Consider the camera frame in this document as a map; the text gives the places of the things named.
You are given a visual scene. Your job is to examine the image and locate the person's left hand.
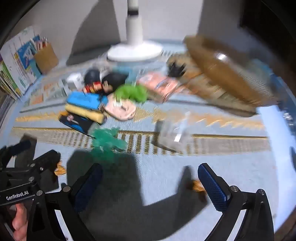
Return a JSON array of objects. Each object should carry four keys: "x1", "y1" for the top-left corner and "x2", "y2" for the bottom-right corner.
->
[{"x1": 12, "y1": 203, "x2": 28, "y2": 241}]

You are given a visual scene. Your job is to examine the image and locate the pink mouse-shaped object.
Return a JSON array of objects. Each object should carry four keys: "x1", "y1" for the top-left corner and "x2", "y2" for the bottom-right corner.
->
[{"x1": 105, "y1": 93, "x2": 137, "y2": 121}]

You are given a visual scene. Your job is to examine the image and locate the black spiky toy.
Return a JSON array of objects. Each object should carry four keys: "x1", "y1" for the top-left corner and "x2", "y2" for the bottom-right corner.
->
[{"x1": 168, "y1": 62, "x2": 186, "y2": 78}]

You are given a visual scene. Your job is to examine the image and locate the dark green dinosaur toy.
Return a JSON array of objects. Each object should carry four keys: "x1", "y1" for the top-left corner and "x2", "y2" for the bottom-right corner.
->
[{"x1": 90, "y1": 128, "x2": 127, "y2": 163}]

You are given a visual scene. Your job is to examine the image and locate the black-haired red figurine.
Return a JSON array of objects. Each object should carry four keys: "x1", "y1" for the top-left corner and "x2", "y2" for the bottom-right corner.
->
[{"x1": 82, "y1": 72, "x2": 129, "y2": 94}]

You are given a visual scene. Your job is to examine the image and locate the light green dinosaur toy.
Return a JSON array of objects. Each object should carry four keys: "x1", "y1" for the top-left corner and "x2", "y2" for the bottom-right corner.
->
[{"x1": 114, "y1": 84, "x2": 148, "y2": 103}]

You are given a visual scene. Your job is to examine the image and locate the pens in holder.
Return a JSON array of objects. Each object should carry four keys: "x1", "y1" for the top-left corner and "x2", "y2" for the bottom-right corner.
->
[{"x1": 33, "y1": 35, "x2": 49, "y2": 51}]

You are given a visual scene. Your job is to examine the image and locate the cardboard pen holder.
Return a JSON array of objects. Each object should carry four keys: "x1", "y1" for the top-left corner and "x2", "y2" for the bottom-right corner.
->
[{"x1": 34, "y1": 43, "x2": 59, "y2": 74}]

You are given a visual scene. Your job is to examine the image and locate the yellow rectangular box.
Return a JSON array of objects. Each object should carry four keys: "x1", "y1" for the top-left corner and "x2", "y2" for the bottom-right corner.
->
[{"x1": 65, "y1": 104, "x2": 107, "y2": 125}]

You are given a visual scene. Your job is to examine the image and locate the patterned blue table mat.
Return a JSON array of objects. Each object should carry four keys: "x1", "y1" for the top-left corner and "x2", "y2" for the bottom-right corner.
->
[{"x1": 1, "y1": 48, "x2": 281, "y2": 240}]

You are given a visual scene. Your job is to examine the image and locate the white small box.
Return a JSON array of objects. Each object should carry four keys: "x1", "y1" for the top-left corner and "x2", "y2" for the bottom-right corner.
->
[{"x1": 66, "y1": 73, "x2": 84, "y2": 90}]

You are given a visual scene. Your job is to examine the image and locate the white lamp stand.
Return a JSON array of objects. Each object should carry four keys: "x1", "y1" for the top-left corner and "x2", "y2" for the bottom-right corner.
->
[{"x1": 107, "y1": 0, "x2": 163, "y2": 62}]

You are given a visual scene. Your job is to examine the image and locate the amber ribbed glass bowl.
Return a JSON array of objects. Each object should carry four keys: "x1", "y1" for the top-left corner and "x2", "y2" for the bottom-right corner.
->
[{"x1": 183, "y1": 35, "x2": 278, "y2": 106}]

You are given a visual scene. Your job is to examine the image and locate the pink card pack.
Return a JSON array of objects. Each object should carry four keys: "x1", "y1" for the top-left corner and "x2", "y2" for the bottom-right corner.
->
[{"x1": 137, "y1": 72, "x2": 181, "y2": 103}]

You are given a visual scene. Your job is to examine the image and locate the black blue rectangular box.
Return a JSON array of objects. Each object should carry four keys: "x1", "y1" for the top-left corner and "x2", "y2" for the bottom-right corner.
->
[{"x1": 59, "y1": 113, "x2": 94, "y2": 135}]

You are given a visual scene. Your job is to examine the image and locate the stack of books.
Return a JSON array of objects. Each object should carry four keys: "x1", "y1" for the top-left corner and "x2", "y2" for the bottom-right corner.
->
[{"x1": 0, "y1": 26, "x2": 42, "y2": 126}]

